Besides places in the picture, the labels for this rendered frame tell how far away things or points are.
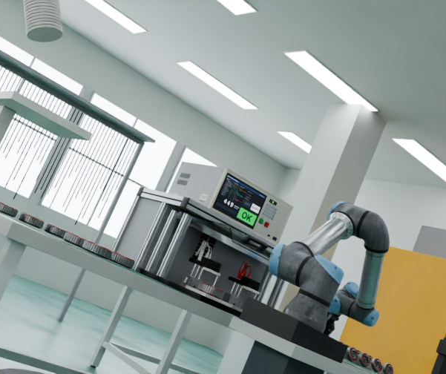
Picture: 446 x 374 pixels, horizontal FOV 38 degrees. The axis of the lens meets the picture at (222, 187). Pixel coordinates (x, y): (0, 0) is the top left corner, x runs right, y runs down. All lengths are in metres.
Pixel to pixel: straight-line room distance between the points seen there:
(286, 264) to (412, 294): 4.25
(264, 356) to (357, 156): 5.16
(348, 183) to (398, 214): 2.34
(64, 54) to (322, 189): 4.14
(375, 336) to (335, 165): 1.80
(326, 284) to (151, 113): 7.76
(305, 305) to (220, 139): 8.37
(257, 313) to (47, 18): 1.66
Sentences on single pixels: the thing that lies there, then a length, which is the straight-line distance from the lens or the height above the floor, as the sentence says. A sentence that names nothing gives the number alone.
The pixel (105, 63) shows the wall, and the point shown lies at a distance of 9.48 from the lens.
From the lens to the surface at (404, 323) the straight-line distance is 6.42.
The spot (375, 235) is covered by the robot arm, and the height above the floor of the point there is 1.24.
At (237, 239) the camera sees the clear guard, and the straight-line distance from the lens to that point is 2.60.
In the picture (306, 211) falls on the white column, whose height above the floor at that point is 2.00.
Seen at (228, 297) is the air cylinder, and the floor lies 0.80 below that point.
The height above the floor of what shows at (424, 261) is 1.88.
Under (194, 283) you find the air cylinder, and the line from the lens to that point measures 2.84.
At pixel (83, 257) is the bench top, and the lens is 2.14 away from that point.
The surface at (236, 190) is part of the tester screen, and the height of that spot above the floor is 1.25.
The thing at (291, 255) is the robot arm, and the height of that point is 1.02.
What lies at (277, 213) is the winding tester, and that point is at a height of 1.25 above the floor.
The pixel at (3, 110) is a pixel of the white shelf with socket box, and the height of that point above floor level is 1.15.
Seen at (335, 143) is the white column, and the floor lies 2.80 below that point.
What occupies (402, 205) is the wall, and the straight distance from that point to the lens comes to 9.41.
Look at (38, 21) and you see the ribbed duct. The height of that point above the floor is 1.59.
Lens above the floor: 0.78
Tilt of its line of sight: 9 degrees up
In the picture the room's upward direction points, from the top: 24 degrees clockwise
